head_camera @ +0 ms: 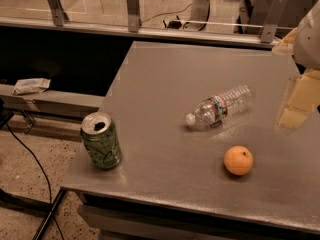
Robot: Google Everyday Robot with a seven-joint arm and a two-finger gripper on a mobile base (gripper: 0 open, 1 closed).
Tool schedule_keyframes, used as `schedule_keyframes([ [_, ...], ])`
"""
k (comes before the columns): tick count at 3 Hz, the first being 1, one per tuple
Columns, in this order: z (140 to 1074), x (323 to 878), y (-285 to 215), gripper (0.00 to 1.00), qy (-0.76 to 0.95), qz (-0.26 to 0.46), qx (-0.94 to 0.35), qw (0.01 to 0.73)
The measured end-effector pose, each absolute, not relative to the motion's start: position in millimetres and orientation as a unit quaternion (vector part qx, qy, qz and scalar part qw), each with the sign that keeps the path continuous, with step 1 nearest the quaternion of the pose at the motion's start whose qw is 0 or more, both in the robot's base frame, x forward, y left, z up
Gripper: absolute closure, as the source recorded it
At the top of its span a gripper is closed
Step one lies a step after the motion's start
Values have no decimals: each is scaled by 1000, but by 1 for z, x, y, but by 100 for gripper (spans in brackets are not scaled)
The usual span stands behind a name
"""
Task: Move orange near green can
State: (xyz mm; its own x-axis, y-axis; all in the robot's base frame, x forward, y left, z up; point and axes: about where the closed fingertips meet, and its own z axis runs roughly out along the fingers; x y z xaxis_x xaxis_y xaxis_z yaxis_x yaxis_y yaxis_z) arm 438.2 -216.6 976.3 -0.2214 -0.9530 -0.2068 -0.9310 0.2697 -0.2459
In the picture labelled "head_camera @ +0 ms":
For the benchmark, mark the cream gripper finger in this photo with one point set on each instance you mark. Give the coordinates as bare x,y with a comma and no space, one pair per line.
303,100
285,46

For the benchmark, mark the orange fruit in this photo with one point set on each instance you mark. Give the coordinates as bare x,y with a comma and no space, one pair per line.
238,160

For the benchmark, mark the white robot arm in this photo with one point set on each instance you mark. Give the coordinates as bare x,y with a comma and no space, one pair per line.
303,43

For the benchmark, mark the green soda can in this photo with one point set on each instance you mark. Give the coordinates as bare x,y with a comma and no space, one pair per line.
99,135

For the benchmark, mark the clear plastic water bottle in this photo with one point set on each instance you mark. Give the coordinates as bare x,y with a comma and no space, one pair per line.
220,107

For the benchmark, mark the metal railing beam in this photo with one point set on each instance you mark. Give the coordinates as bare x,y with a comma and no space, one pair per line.
198,37

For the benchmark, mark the grey side bench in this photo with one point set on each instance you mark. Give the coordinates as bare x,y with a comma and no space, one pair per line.
52,102

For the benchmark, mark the white wipes packet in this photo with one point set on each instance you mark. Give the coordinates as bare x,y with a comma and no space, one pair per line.
31,86

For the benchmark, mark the right metal railing bracket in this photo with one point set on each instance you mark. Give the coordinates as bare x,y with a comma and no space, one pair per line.
272,20

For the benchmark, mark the metal railing bracket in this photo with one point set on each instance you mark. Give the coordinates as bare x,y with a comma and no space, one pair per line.
59,16
272,20
134,20

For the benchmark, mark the middle metal railing bracket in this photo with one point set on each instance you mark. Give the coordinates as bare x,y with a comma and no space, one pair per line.
134,20

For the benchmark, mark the left metal railing bracket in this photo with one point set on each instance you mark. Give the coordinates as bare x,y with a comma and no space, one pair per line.
59,16

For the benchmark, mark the black table leg frame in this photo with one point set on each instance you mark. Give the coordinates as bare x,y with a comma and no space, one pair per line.
33,207

